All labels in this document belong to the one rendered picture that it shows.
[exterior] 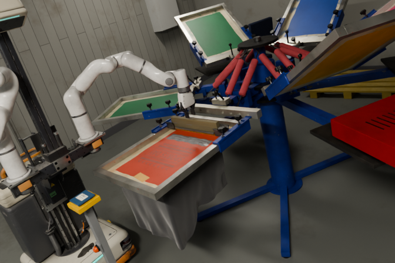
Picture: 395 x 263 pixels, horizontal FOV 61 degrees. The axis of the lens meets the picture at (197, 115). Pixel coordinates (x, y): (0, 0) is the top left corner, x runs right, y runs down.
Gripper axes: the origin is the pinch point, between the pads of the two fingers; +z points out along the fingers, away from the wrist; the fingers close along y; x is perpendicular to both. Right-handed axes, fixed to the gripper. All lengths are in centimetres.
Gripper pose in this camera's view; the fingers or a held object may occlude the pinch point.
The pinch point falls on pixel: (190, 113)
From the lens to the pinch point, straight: 212.0
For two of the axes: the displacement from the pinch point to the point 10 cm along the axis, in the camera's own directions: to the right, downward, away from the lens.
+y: -6.7, 4.0, -6.3
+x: 7.1, 1.0, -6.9
